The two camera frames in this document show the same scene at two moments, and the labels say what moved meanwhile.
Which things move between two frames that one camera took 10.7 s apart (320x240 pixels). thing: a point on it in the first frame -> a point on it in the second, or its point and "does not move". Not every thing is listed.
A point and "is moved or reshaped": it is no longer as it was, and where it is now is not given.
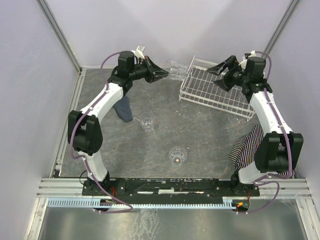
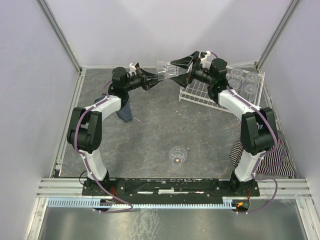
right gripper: [230, 75] -> [190, 70]
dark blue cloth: [123, 109] does not move
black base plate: [159, 187] does not move
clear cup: [176, 71] is moved or reshaped
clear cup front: [178, 155] does not move
